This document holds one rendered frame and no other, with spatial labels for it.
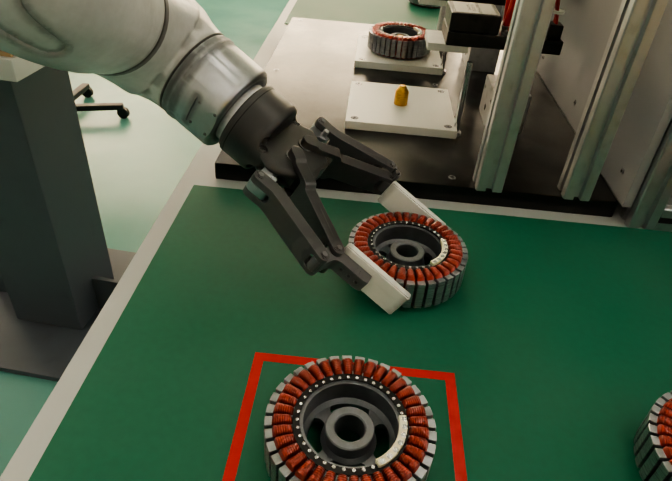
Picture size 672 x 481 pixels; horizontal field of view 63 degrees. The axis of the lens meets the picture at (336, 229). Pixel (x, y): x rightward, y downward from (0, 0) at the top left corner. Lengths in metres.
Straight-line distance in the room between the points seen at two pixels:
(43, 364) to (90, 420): 1.09
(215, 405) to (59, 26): 0.27
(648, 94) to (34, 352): 1.38
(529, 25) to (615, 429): 0.37
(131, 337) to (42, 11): 0.25
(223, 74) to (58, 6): 0.17
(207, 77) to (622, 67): 0.40
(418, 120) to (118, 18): 0.47
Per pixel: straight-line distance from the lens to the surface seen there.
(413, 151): 0.72
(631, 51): 0.64
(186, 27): 0.51
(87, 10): 0.39
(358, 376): 0.40
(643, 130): 0.69
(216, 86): 0.50
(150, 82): 0.52
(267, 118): 0.50
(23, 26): 0.38
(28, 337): 1.61
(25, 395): 1.50
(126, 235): 1.89
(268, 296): 0.51
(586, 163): 0.67
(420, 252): 0.53
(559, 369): 0.50
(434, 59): 1.02
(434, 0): 1.00
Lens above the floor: 1.09
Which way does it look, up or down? 36 degrees down
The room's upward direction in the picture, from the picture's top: 5 degrees clockwise
